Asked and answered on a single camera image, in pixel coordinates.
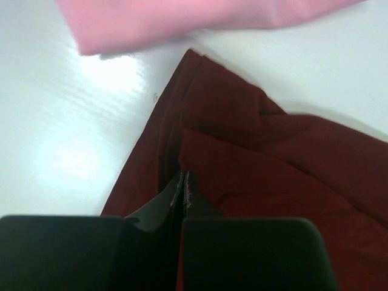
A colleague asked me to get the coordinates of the dark red t shirt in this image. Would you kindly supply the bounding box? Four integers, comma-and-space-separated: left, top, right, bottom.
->
102, 50, 387, 290

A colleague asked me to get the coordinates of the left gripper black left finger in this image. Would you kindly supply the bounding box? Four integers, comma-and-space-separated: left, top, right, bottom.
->
1, 172, 184, 290

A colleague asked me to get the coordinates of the pink folded t shirt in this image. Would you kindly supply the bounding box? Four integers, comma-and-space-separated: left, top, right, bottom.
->
58, 0, 356, 56

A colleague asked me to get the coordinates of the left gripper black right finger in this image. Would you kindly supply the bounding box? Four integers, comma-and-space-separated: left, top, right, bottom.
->
179, 173, 339, 290

